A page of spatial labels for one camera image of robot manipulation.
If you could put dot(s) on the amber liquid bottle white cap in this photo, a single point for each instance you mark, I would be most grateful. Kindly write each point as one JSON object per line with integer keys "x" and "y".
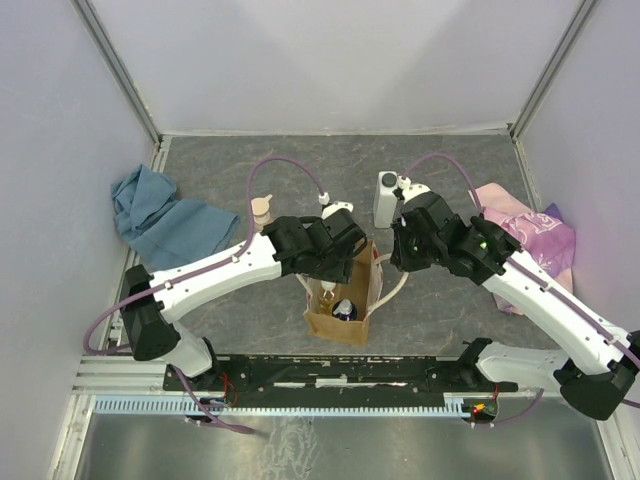
{"x": 327, "y": 297}

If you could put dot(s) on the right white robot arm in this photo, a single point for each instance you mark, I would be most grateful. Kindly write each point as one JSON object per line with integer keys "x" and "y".
{"x": 595, "y": 363}

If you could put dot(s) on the left aluminium corner post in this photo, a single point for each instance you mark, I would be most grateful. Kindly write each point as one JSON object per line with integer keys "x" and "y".
{"x": 89, "y": 16}

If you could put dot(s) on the pink cloth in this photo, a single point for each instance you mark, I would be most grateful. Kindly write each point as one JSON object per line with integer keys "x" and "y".
{"x": 544, "y": 235}

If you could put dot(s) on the burlap watermelon canvas bag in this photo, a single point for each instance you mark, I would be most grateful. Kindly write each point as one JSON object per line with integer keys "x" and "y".
{"x": 365, "y": 290}

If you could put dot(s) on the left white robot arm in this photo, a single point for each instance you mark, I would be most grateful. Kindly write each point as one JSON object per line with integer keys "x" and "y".
{"x": 153, "y": 304}

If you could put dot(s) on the aluminium frame rail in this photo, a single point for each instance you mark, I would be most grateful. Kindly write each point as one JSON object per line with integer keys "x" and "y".
{"x": 248, "y": 373}

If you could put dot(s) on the right aluminium corner post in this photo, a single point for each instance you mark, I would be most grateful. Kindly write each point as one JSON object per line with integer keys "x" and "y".
{"x": 553, "y": 66}

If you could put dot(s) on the white bottle grey cap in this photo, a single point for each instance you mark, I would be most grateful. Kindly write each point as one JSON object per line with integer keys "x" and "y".
{"x": 385, "y": 200}

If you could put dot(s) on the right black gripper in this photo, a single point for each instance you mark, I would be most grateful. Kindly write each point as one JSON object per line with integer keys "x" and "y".
{"x": 400, "y": 258}

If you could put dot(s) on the aluminium corner post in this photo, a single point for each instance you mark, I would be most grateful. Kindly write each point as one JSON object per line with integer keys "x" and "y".
{"x": 553, "y": 66}
{"x": 89, "y": 16}

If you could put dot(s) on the blue cloth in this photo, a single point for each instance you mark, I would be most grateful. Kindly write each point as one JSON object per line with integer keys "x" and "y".
{"x": 163, "y": 228}

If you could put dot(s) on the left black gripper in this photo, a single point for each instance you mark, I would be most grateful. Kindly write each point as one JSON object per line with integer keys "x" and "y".
{"x": 342, "y": 272}

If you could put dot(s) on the beige pump lotion bottle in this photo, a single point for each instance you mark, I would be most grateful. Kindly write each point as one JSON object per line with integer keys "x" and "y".
{"x": 261, "y": 212}

